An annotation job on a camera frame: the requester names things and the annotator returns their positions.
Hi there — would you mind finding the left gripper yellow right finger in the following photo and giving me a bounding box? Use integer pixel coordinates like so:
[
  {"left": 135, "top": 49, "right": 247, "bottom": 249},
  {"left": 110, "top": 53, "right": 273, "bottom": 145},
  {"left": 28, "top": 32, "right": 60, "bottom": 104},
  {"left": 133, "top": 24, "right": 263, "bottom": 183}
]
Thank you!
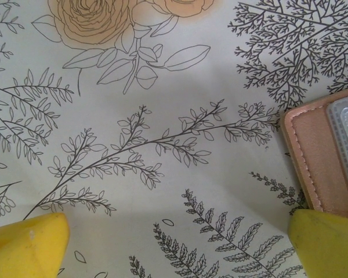
[{"left": 288, "top": 208, "right": 348, "bottom": 278}]

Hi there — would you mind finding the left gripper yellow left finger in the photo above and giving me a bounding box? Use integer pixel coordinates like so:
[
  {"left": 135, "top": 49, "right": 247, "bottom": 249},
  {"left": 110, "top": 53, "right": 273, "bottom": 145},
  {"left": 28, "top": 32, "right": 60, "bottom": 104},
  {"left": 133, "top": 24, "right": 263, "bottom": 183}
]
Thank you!
[{"left": 0, "top": 212, "right": 70, "bottom": 278}]

